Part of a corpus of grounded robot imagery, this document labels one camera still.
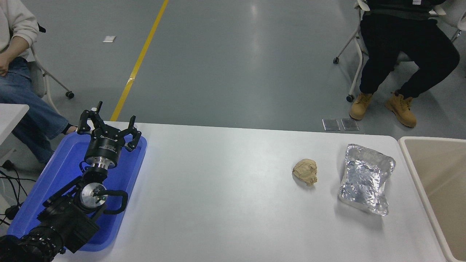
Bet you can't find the tan boot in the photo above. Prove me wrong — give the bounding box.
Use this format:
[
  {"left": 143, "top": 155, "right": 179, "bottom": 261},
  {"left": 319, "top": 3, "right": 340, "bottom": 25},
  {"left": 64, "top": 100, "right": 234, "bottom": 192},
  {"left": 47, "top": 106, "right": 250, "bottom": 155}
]
[
  {"left": 384, "top": 91, "right": 418, "bottom": 128},
  {"left": 349, "top": 92, "right": 375, "bottom": 121}
]

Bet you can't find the crumpled tan paper ball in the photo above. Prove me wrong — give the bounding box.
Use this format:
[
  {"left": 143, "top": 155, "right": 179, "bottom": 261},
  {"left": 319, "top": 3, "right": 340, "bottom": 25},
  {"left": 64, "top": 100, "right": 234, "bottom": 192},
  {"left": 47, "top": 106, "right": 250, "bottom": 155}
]
[{"left": 292, "top": 159, "right": 318, "bottom": 186}]

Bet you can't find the white wheeled chair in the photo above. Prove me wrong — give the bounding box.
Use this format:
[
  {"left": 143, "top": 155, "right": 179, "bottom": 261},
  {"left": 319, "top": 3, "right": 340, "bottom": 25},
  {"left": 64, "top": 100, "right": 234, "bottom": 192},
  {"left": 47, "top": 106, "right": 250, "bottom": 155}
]
[
  {"left": 333, "top": 0, "right": 466, "bottom": 103},
  {"left": 27, "top": 23, "right": 75, "bottom": 116}
]

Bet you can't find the small white table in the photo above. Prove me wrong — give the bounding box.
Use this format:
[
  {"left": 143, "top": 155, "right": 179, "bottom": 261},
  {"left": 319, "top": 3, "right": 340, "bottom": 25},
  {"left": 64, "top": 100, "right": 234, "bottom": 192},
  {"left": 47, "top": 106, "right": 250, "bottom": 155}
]
[{"left": 0, "top": 104, "right": 29, "bottom": 160}]

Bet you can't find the silver foil tray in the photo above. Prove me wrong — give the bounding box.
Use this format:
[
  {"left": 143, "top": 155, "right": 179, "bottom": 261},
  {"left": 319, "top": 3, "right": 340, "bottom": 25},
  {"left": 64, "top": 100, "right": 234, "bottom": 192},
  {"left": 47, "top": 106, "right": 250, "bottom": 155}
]
[{"left": 338, "top": 144, "right": 396, "bottom": 217}]

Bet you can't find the black cable with plug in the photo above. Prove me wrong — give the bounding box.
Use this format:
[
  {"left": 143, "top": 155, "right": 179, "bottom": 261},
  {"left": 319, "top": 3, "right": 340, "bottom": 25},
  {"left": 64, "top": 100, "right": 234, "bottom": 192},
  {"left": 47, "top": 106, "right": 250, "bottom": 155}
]
[
  {"left": 0, "top": 182, "right": 29, "bottom": 226},
  {"left": 0, "top": 160, "right": 37, "bottom": 204}
]

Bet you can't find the large pale bin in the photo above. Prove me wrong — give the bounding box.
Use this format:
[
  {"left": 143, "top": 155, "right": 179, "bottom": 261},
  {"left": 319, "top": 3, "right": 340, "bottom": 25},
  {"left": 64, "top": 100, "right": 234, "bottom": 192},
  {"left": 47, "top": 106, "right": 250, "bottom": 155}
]
[{"left": 398, "top": 136, "right": 466, "bottom": 262}]

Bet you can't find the blue plastic tray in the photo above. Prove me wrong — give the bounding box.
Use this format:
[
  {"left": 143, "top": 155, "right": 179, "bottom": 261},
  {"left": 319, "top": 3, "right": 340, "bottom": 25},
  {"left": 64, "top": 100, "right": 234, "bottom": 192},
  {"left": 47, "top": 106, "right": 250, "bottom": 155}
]
[{"left": 7, "top": 132, "right": 148, "bottom": 252}]

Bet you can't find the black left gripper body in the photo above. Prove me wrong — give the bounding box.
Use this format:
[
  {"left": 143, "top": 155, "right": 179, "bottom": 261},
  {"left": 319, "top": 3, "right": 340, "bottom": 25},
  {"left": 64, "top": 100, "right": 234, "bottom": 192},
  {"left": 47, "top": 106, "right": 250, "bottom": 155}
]
[{"left": 84, "top": 131, "right": 125, "bottom": 165}]

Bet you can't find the person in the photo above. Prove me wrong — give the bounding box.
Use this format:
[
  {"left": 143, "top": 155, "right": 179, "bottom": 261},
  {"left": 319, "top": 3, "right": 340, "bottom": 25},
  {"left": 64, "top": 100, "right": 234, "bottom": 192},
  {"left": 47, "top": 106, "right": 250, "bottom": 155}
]
[
  {"left": 349, "top": 0, "right": 461, "bottom": 128},
  {"left": 0, "top": 0, "right": 78, "bottom": 165}
]

